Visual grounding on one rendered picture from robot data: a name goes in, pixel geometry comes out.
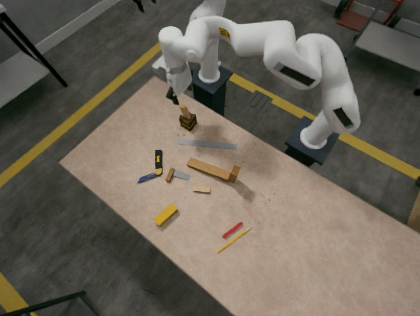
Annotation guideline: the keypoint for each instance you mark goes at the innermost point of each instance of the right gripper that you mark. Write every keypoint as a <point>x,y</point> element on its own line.
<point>140,6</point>

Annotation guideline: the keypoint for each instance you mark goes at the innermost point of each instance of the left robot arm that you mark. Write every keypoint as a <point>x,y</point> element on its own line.
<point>276,41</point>

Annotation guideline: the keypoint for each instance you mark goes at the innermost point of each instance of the black sliding bevel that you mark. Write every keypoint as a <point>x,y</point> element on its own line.
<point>158,167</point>

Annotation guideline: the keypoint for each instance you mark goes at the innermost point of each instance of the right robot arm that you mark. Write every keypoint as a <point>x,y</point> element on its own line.
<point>209,72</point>

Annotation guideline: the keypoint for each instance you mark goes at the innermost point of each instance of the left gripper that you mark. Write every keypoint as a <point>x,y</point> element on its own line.
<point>178,83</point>

